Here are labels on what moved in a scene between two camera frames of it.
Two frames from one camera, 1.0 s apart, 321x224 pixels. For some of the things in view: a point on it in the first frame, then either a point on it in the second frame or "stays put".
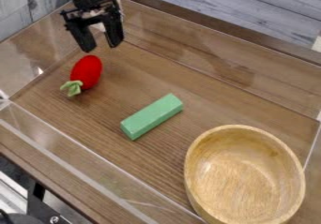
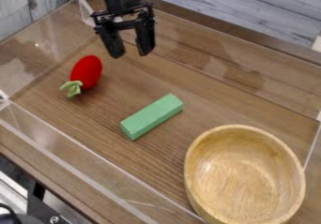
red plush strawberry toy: (85, 74) stays put
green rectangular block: (148, 118) stays put
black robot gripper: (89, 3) → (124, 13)
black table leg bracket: (37, 208) stays put
